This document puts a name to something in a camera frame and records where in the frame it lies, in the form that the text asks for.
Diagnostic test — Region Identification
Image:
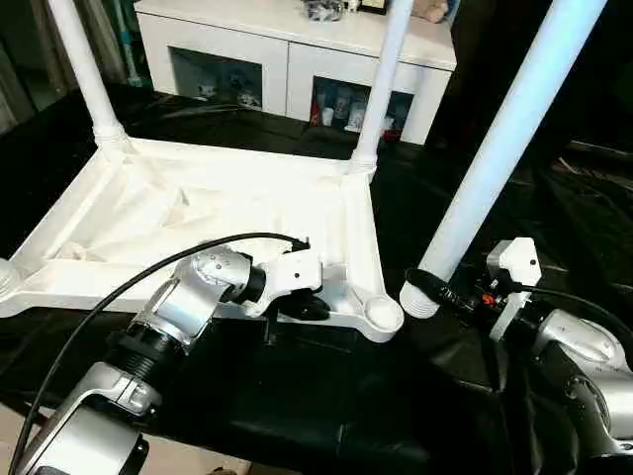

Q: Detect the long black bar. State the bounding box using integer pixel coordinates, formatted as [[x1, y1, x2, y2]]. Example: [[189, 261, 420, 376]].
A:
[[568, 140, 633, 159]]

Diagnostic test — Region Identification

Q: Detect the black shiny mat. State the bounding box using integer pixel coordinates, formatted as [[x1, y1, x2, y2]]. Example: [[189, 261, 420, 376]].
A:
[[0, 81, 633, 475]]

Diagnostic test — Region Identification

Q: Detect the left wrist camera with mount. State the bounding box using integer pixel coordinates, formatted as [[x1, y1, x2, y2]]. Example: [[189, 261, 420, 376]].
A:
[[244, 237, 325, 318]]

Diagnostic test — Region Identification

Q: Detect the beige teddy bear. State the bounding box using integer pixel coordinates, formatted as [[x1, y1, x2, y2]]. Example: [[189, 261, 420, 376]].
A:
[[412, 0, 450, 24]]

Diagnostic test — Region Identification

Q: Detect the white sideboard cabinet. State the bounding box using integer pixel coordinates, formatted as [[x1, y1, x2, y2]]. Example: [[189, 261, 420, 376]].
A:
[[136, 0, 457, 147]]

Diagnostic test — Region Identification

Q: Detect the dark cluttered bundle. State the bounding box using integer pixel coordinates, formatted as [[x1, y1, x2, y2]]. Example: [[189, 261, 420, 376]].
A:
[[301, 0, 346, 24]]

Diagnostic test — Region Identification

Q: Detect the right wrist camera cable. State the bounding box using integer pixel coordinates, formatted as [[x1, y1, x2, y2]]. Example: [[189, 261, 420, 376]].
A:
[[511, 281, 633, 342]]

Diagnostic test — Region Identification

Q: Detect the white plastic table top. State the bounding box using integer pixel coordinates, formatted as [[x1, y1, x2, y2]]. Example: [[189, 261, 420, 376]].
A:
[[0, 137, 405, 345]]

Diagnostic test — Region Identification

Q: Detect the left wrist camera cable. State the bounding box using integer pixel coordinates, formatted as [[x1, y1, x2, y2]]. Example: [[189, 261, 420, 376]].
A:
[[9, 232, 311, 475]]

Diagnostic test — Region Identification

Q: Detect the beige curtain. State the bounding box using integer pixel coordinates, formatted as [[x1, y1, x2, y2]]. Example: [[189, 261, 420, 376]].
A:
[[0, 0, 128, 136]]

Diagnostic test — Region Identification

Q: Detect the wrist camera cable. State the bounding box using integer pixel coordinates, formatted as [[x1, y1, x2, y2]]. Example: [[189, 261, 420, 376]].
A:
[[511, 281, 633, 342], [9, 232, 311, 475]]

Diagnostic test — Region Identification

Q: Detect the white printed mug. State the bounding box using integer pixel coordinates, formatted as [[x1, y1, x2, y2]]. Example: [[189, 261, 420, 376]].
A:
[[344, 101, 365, 133]]

